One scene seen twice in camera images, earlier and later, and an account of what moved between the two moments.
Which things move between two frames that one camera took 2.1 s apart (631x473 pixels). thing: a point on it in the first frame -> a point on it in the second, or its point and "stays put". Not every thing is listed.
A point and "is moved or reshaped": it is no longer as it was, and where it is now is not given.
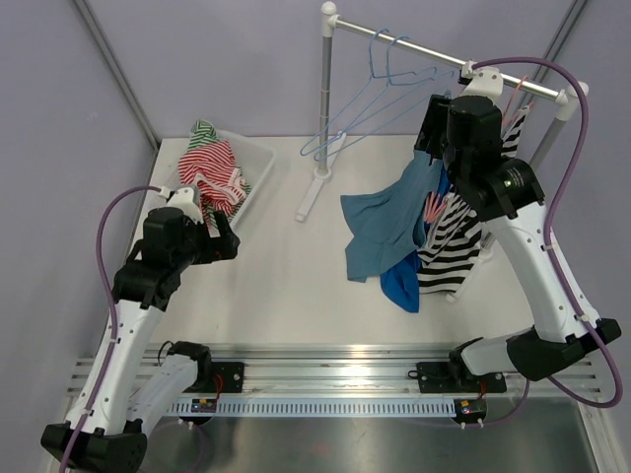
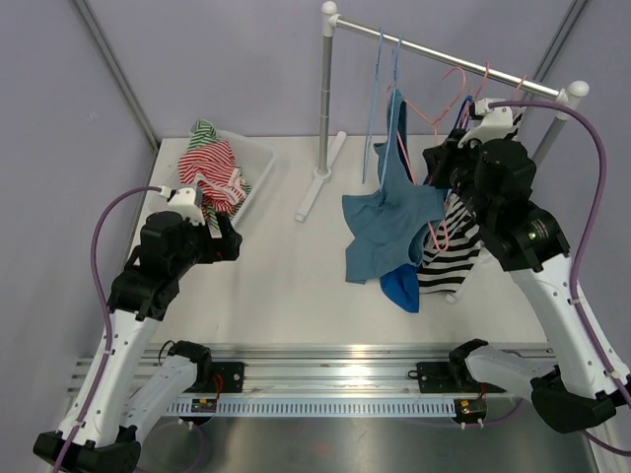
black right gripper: [437, 119] -> [441, 158]
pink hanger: [434, 206] is moved or reshaped
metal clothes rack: [566, 97] stays put
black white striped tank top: [453, 242] stays put
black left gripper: [219, 247] stays put
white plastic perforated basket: [255, 159] stays put
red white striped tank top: [213, 170] stays put
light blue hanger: [437, 81] -> [390, 113]
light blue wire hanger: [385, 86] -> [374, 106]
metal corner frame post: [117, 72] stays put
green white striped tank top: [203, 132] stays put
